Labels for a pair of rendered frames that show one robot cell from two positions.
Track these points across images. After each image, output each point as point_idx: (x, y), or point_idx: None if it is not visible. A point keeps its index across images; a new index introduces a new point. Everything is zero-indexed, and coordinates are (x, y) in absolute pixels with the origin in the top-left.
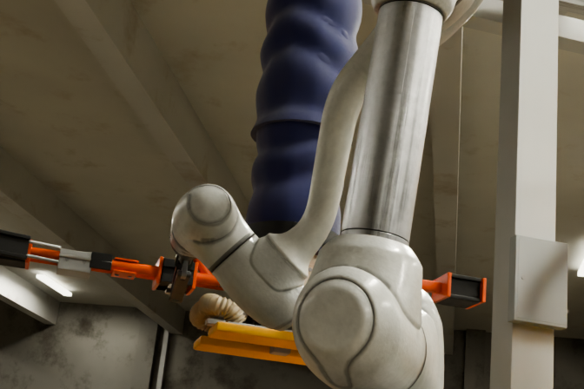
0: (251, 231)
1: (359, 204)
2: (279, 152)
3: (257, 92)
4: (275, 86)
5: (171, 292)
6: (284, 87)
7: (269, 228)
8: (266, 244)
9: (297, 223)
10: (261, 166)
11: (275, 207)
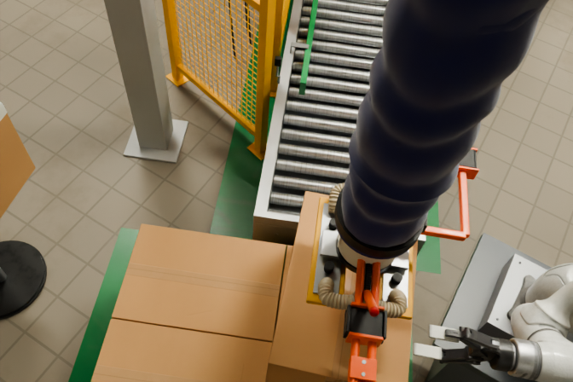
0: (562, 335)
1: None
2: (431, 204)
3: (416, 174)
4: (448, 169)
5: (450, 362)
6: (455, 164)
7: (413, 244)
8: (567, 332)
9: (571, 306)
10: (412, 219)
11: (417, 231)
